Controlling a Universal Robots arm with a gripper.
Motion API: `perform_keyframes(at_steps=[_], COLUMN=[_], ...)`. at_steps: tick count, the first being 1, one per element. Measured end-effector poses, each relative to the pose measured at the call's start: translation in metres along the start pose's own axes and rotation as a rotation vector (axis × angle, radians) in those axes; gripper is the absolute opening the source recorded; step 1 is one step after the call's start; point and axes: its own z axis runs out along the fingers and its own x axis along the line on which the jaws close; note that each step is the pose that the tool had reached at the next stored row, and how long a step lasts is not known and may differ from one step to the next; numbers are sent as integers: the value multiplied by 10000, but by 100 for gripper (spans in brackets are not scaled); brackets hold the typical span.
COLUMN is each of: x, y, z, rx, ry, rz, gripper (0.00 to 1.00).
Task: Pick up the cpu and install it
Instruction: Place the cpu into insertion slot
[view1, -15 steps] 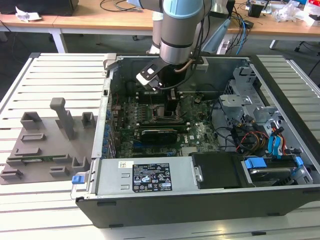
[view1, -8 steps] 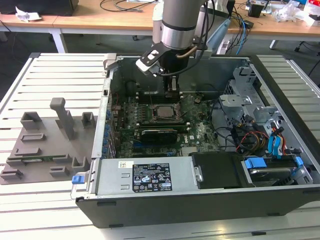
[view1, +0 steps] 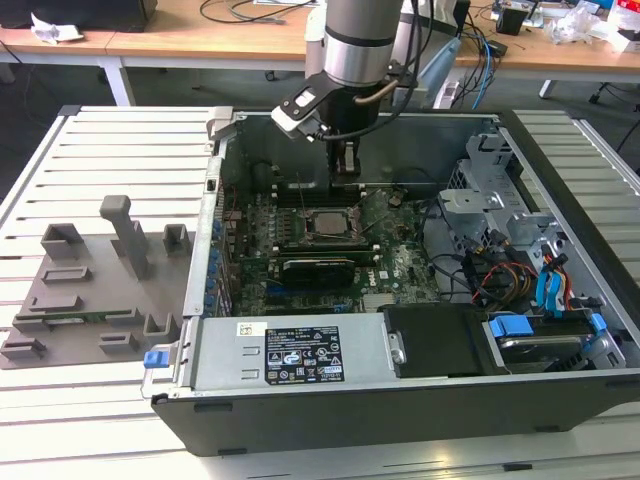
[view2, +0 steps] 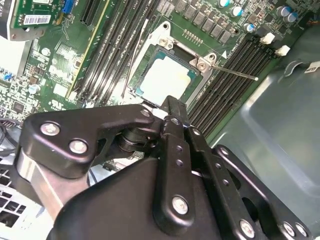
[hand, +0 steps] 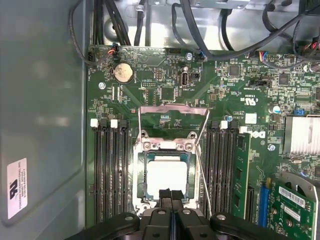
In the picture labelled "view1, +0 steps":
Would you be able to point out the grey power supply unit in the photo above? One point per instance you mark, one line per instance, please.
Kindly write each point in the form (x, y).
(225, 350)

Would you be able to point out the black label sticker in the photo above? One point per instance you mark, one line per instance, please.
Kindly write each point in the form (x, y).
(302, 355)

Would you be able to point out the black computer box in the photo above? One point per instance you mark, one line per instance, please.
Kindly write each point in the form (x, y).
(75, 12)

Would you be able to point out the CPU socket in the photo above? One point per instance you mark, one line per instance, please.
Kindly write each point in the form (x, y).
(304, 226)

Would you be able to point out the silver CPU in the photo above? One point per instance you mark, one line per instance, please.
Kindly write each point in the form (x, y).
(330, 223)

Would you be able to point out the black PC case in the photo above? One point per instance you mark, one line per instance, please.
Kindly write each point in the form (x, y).
(350, 420)

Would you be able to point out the grey parts rack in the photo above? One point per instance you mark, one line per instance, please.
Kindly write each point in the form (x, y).
(105, 295)

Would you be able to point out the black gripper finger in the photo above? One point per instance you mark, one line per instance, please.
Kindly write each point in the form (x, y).
(345, 180)

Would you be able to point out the crumpled white paper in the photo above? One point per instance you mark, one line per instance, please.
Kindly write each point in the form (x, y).
(55, 32)

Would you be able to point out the metal drive cage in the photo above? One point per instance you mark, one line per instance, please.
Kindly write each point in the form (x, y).
(470, 210)

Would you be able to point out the clear plastic bags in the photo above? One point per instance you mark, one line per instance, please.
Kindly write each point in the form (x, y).
(580, 22)

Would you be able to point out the small black box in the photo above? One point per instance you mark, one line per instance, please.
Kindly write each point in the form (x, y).
(510, 22)

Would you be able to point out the red white carton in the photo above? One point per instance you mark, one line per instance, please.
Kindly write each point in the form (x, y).
(627, 10)

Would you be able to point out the white power strip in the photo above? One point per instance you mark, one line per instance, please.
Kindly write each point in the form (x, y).
(447, 95)

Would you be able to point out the wooden desk white frame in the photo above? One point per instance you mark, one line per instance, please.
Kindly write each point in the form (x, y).
(200, 40)
(550, 57)

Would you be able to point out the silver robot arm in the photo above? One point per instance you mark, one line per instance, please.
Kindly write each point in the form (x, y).
(357, 45)

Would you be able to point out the black graphics card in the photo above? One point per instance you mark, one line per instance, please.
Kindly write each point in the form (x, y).
(315, 274)

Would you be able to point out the hard disk in blue carrier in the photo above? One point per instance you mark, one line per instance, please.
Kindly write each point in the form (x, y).
(510, 327)

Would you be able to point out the black RAM slot bank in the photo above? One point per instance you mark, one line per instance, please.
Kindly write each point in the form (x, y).
(325, 247)
(287, 199)

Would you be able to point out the green motherboard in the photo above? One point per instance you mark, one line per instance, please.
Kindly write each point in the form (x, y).
(400, 270)

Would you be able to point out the blue release latch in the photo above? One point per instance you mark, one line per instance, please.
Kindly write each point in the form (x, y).
(154, 361)

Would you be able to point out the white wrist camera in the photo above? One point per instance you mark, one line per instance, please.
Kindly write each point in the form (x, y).
(287, 119)

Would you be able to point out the green RAM stick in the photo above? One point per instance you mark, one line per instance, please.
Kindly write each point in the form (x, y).
(92, 316)

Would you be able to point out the grey case latch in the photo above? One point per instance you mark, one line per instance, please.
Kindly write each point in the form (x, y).
(220, 120)

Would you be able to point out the silver chipset heatsink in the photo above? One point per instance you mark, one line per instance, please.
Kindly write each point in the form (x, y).
(377, 302)

